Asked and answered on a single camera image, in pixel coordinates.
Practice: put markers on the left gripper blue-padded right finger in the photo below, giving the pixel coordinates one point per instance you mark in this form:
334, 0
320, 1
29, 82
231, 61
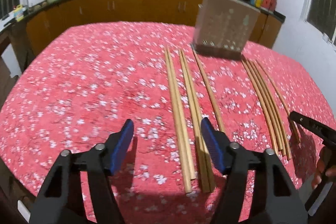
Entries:
275, 199

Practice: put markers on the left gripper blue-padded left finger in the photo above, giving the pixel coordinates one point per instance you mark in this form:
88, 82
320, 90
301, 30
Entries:
60, 198

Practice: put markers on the lower wooden kitchen cabinets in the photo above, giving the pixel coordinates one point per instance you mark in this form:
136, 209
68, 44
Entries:
49, 22

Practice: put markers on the person's right hand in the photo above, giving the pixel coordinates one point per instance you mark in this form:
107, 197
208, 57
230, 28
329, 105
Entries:
321, 167

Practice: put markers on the red floral tablecloth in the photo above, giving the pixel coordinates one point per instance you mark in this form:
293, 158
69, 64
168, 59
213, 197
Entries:
91, 79

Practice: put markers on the right window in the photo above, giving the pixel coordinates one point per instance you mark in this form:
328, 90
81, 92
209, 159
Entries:
321, 15

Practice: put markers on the yellow dish soap bottle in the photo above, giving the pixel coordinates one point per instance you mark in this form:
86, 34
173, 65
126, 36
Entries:
19, 12

